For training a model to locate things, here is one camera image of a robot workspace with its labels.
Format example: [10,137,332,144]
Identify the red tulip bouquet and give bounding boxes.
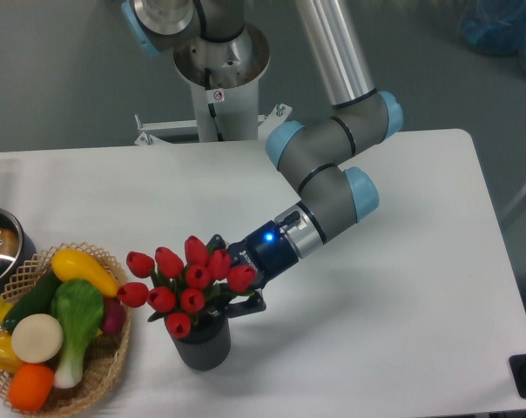
[117,236,257,340]

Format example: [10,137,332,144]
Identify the green bok choy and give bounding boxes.
[51,279,104,389]

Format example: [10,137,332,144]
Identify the blue plastic bag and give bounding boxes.
[458,1,526,73]

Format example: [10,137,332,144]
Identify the yellow squash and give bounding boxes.
[51,248,120,298]

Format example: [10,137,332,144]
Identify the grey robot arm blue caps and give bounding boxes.
[121,1,403,317]

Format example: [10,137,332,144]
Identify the woven wicker basket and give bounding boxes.
[0,243,132,417]

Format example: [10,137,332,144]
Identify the dark grey ribbed vase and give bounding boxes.
[172,311,232,371]

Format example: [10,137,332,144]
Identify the red radish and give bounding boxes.
[99,299,126,335]

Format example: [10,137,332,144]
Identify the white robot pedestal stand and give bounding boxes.
[133,73,294,146]

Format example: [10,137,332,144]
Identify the yellow bell pepper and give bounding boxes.
[0,331,24,374]

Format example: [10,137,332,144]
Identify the cream round bun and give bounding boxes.
[11,313,64,363]

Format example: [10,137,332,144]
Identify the dark green cucumber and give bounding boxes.
[3,270,62,333]

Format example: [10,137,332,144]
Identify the orange fruit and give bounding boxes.
[8,363,54,412]

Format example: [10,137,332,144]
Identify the yellow banana tip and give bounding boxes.
[0,294,13,323]

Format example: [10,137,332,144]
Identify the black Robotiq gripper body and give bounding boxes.
[226,220,299,290]

